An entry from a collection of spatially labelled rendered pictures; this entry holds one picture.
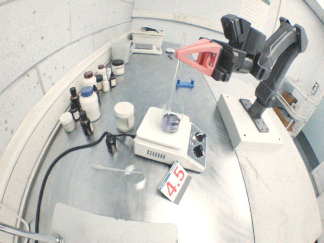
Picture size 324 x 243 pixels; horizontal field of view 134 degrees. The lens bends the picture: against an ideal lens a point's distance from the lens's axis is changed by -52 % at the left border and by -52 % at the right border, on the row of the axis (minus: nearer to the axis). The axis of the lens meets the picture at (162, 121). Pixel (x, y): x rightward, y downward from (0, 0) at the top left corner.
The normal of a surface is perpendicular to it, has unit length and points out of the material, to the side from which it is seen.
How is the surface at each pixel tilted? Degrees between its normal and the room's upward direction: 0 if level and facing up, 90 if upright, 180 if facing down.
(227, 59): 90
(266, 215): 0
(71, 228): 0
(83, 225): 0
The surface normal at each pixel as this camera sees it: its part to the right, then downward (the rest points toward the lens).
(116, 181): 0.14, -0.72
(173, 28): -0.02, 0.69
